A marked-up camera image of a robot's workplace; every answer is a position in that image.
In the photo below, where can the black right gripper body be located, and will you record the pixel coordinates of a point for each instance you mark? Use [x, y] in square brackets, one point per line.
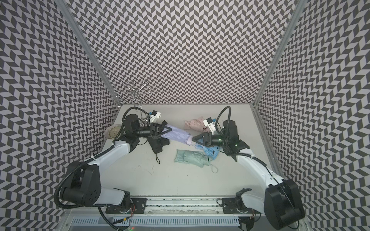
[217, 140]

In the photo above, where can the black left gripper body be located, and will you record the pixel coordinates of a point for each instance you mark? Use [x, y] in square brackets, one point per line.
[151, 133]

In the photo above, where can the black umbrella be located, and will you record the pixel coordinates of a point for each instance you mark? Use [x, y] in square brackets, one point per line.
[158, 143]

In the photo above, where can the pink umbrella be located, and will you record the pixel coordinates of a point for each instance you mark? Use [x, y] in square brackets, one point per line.
[196, 125]

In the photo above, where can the blue umbrella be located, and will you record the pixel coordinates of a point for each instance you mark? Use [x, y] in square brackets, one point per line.
[212, 152]

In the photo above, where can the purple umbrella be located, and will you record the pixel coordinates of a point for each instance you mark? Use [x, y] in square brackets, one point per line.
[177, 134]

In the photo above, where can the mint green umbrella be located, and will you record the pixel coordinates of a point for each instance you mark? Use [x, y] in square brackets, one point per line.
[195, 158]

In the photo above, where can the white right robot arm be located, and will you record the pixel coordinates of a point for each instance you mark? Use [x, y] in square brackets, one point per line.
[278, 199]

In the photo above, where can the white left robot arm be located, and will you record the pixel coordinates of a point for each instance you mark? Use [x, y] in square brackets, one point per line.
[81, 186]

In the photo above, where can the pink ribbed glass bowl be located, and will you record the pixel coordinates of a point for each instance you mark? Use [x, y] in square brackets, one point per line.
[112, 131]

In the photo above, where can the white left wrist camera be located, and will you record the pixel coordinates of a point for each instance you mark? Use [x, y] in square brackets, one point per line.
[154, 116]

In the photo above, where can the chrome wire stand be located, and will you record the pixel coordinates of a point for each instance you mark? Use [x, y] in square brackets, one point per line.
[132, 92]

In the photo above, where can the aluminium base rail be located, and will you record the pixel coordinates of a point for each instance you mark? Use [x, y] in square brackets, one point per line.
[170, 212]

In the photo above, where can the aluminium corner post left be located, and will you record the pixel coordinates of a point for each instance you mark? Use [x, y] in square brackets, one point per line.
[67, 15]

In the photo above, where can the aluminium corner post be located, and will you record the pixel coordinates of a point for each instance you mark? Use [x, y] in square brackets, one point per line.
[280, 49]
[67, 15]

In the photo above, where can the aluminium corner post right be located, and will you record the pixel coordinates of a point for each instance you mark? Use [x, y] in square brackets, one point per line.
[280, 49]

